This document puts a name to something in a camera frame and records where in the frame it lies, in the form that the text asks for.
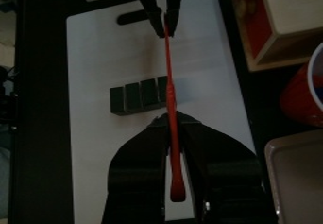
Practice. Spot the red toy knife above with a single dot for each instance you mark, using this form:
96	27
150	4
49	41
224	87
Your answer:
172	130

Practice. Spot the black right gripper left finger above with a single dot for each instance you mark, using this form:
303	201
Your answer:
136	171

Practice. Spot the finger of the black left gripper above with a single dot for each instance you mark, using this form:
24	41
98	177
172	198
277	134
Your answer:
153	13
172	12

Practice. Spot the black toy sushi piece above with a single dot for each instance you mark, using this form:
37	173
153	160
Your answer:
117	101
149	93
133	97
162	89

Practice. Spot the white cutting board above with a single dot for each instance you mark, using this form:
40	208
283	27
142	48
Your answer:
104	54

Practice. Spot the red cup white rim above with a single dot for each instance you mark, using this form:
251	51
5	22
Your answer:
300	98

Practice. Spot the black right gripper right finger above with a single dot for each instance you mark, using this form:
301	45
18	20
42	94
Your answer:
228	177

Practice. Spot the red and wooden box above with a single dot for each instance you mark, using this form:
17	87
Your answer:
277	20

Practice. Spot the beige plate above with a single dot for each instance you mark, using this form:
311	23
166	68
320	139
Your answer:
296	180

